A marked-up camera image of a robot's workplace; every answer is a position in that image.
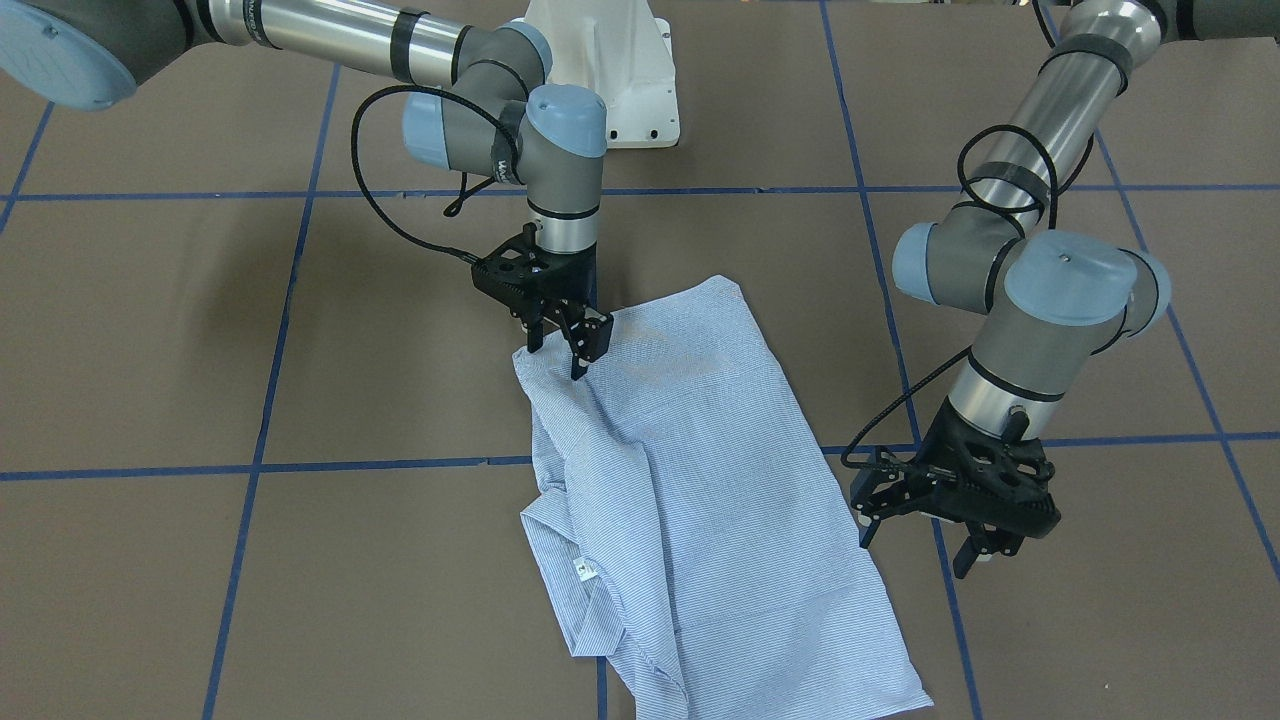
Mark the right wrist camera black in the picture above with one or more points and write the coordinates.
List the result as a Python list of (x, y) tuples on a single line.
[(517, 275)]

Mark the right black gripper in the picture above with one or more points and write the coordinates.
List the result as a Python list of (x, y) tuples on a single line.
[(577, 279)]

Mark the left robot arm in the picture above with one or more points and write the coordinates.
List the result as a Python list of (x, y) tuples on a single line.
[(1050, 299)]

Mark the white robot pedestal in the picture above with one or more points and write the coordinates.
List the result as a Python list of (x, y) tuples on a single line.
[(623, 52)]

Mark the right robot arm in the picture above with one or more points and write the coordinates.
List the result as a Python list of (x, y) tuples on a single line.
[(478, 101)]

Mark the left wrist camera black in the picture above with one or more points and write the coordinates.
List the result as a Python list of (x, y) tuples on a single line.
[(1007, 486)]

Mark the light blue striped shirt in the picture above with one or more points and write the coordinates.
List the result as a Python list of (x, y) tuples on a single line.
[(689, 530)]

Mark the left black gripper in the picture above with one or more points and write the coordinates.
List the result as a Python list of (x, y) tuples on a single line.
[(884, 502)]

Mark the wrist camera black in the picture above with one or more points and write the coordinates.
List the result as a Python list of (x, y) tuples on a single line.
[(1007, 486), (517, 275)]

